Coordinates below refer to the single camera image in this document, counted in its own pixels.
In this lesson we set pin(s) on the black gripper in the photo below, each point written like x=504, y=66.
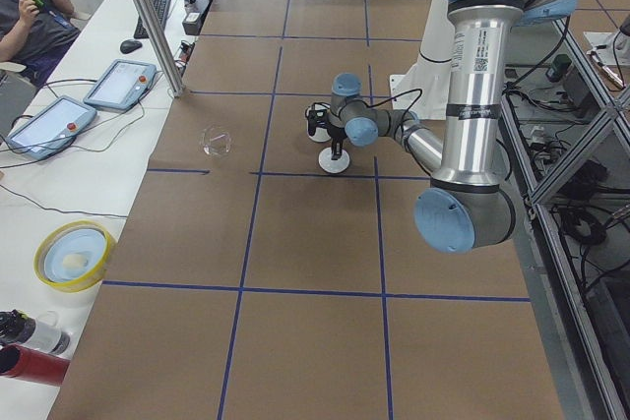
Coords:
x=337, y=135

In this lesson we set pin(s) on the white ceramic lid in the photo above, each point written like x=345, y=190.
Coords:
x=333, y=166

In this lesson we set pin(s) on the clear glass funnel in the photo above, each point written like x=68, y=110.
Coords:
x=216, y=141

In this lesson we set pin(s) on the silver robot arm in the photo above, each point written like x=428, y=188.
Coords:
x=466, y=205

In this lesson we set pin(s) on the white enamel mug blue rim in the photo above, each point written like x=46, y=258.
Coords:
x=316, y=127

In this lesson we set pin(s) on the far blue teach pendant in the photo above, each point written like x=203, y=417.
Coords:
x=122, y=85

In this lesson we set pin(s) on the blue teach pendant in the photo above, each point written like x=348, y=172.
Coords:
x=122, y=85
x=52, y=129

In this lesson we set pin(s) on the black computer mouse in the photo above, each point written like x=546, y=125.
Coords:
x=130, y=45

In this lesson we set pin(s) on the near blue teach pendant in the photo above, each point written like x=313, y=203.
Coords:
x=52, y=129

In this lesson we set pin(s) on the yellow rimmed bowl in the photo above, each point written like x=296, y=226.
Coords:
x=73, y=258

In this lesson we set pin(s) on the seated man grey shirt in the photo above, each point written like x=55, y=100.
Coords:
x=38, y=39

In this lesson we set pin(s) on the clear water bottle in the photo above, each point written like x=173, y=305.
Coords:
x=19, y=328

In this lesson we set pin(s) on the red bottle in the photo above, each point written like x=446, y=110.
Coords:
x=19, y=362

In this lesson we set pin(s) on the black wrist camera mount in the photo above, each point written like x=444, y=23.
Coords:
x=316, y=107

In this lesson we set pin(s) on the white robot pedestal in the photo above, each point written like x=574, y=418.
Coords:
x=428, y=78

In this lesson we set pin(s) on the aluminium frame post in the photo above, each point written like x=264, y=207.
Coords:
x=160, y=45

